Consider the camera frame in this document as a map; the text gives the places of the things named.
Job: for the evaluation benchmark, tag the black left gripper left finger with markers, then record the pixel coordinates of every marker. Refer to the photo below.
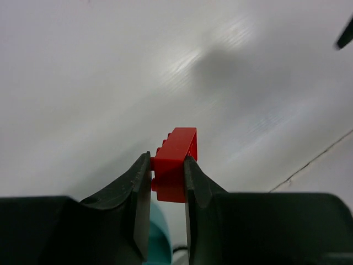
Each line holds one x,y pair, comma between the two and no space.
109,227

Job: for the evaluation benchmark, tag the teal divided round container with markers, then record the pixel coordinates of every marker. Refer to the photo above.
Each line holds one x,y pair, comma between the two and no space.
159,243

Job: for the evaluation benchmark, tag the red long lego brick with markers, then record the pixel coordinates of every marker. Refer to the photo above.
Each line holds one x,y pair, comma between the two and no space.
168,164

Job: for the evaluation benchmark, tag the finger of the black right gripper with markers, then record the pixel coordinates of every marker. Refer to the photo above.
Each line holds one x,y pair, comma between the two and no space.
346,36

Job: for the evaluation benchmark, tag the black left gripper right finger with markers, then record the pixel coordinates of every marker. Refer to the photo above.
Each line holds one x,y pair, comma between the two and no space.
263,228

